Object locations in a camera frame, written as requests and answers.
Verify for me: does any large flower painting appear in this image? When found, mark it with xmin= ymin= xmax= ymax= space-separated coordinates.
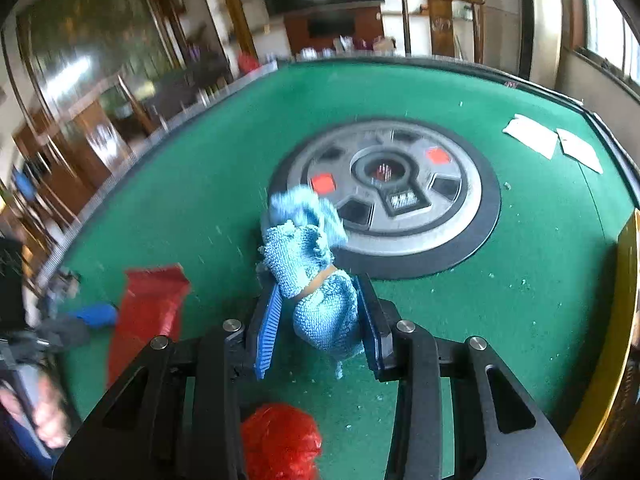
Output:
xmin=15 ymin=0 xmax=181 ymax=126

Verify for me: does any wooden chair with round medallion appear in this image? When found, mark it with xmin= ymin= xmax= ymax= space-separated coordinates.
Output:
xmin=12 ymin=100 xmax=136 ymax=211

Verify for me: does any window with metal bars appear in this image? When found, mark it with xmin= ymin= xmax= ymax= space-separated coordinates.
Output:
xmin=575 ymin=0 xmax=640 ymax=86

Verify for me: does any white packet red print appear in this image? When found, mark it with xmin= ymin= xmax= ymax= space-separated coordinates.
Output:
xmin=501 ymin=114 xmax=559 ymax=160

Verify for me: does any dark side table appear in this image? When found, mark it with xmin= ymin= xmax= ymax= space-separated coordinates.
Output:
xmin=145 ymin=60 xmax=236 ymax=111

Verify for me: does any white floor air conditioner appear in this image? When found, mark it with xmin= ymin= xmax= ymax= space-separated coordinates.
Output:
xmin=517 ymin=0 xmax=566 ymax=88

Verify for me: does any plain white packet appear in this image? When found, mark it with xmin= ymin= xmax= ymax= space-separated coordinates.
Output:
xmin=556 ymin=128 xmax=604 ymax=174

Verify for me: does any blue microfibre cloth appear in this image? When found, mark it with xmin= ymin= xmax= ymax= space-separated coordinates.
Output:
xmin=257 ymin=185 xmax=366 ymax=378

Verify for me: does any mahjong table centre panel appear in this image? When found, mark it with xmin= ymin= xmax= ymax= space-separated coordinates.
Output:
xmin=267 ymin=117 xmax=502 ymax=281

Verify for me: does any person's left hand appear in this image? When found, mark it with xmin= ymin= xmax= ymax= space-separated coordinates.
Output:
xmin=27 ymin=375 xmax=72 ymax=450

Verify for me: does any wooden television cabinet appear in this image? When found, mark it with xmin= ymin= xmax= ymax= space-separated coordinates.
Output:
xmin=282 ymin=2 xmax=386 ymax=58

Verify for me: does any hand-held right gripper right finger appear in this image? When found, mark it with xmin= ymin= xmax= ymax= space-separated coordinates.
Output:
xmin=354 ymin=273 xmax=581 ymax=480

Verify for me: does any wooden armchair with carved back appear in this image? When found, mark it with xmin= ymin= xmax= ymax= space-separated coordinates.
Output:
xmin=392 ymin=0 xmax=487 ymax=65

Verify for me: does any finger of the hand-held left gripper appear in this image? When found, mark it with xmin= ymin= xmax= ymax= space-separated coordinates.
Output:
xmin=35 ymin=316 xmax=92 ymax=350
xmin=65 ymin=303 xmax=119 ymax=330

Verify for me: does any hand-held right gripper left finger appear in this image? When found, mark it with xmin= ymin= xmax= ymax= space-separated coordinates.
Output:
xmin=52 ymin=280 xmax=282 ymax=480

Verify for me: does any yellow cardboard box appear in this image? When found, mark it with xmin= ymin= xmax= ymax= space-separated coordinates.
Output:
xmin=564 ymin=209 xmax=640 ymax=468

